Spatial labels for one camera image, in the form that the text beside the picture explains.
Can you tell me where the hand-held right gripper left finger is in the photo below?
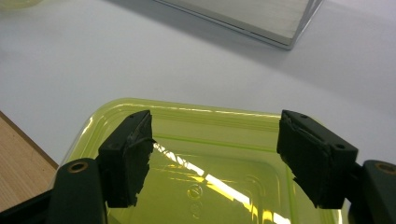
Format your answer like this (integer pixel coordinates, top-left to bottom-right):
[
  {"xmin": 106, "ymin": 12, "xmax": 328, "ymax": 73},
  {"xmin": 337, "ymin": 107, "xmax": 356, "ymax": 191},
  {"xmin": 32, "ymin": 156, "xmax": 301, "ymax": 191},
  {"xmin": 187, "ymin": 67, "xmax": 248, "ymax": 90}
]
[{"xmin": 98, "ymin": 109, "xmax": 156, "ymax": 209}]

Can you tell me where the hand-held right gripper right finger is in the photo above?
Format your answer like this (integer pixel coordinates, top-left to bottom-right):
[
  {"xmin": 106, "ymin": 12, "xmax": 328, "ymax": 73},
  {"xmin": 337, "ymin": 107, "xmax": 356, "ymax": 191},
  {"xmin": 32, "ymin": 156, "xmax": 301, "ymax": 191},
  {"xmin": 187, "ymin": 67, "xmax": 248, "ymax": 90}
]
[{"xmin": 276, "ymin": 108, "xmax": 360, "ymax": 210}]

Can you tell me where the rectangular green plastic container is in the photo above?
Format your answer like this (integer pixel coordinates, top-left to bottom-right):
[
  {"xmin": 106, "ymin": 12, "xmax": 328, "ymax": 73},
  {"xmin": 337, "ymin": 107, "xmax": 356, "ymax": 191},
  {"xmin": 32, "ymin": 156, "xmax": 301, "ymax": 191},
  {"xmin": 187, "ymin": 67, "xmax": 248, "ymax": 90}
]
[{"xmin": 59, "ymin": 97, "xmax": 350, "ymax": 224}]

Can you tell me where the white wire shelf rack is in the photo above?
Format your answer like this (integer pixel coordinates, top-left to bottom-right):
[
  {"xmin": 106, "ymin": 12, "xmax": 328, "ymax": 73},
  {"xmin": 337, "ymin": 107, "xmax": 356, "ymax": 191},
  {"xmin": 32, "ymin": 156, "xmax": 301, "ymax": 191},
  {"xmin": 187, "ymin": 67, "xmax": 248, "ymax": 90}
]
[{"xmin": 153, "ymin": 0, "xmax": 325, "ymax": 50}]

